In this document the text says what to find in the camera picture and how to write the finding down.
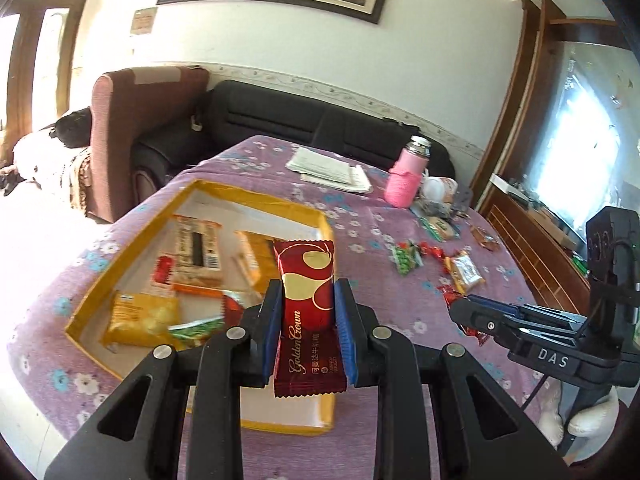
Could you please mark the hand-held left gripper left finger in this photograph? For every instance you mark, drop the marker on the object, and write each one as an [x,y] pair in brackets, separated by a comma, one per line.
[272,330]

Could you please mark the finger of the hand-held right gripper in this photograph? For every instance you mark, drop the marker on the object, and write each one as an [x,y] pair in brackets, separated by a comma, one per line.
[495,327]
[530,312]

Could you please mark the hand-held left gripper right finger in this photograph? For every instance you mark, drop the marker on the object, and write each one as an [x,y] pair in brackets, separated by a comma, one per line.
[345,330]

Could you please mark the dark red gold packet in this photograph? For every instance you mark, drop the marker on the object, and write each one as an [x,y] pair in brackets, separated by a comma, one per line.
[307,310]

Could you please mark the orange snack packet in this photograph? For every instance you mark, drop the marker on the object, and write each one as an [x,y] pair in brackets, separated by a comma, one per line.
[252,257]

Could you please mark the large cream cracker packet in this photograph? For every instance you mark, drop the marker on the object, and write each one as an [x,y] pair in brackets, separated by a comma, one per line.
[197,252]

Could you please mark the white red snack packet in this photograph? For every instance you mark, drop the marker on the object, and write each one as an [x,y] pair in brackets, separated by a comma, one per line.
[162,271]

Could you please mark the yellow snack packet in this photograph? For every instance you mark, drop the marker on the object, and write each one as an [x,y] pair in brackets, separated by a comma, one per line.
[140,317]

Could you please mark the yellow-taped cardboard box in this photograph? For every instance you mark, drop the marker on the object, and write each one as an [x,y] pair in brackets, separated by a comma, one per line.
[145,245]

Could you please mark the red candy wrapper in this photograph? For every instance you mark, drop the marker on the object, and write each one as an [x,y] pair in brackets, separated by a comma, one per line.
[472,335]

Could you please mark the green white carton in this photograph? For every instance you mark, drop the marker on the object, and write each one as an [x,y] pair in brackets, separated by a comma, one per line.
[580,262]

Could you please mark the purple floral tablecloth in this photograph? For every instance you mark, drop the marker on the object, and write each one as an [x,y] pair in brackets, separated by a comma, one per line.
[380,280]

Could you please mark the beige wafer packet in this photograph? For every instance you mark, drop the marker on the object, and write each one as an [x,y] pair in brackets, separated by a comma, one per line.
[465,271]

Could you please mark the wooden television cabinet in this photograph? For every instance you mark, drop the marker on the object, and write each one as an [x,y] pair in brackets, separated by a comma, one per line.
[530,240]

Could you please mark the green snack packet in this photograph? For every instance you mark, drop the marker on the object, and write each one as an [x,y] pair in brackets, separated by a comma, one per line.
[197,331]

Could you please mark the brown candy wrapper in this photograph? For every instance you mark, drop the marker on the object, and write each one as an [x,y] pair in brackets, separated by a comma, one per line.
[484,237]

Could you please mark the green candy wrapper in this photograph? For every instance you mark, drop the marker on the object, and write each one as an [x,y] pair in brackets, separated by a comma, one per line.
[407,257]

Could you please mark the white rounded object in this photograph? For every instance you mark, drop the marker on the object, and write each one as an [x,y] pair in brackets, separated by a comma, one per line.
[590,420]

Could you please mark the green white packet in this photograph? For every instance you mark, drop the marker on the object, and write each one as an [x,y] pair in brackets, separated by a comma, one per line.
[440,227]

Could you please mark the dark grey fuzzy item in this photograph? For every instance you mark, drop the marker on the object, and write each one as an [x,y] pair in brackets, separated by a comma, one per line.
[435,208]

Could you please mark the grey plastic card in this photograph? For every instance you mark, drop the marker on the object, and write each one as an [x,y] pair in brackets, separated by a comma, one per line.
[464,195]

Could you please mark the white cup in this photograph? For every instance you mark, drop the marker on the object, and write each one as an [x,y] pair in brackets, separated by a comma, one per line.
[434,189]

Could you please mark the pink knit-sleeved bottle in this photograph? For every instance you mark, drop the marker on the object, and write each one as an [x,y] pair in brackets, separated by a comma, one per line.
[404,180]

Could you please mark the white paper stack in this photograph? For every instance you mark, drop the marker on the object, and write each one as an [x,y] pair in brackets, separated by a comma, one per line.
[325,165]

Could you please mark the television screen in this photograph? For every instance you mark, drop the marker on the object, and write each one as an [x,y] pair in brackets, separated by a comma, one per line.
[580,135]

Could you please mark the black sofa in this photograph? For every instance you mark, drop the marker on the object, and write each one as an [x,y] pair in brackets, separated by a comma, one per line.
[270,110]

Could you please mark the brown armchair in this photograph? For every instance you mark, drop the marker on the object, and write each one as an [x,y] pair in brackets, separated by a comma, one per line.
[130,110]

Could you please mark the black cloth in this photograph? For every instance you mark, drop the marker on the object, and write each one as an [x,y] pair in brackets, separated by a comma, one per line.
[75,127]

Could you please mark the patterned throw cloth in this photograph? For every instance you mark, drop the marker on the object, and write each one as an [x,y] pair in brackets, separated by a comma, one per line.
[35,160]

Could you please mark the wall notice paper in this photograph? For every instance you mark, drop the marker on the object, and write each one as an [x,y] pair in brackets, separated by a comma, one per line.
[142,21]

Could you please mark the wooden door frame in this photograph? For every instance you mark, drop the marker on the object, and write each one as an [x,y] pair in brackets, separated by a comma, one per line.
[27,60]

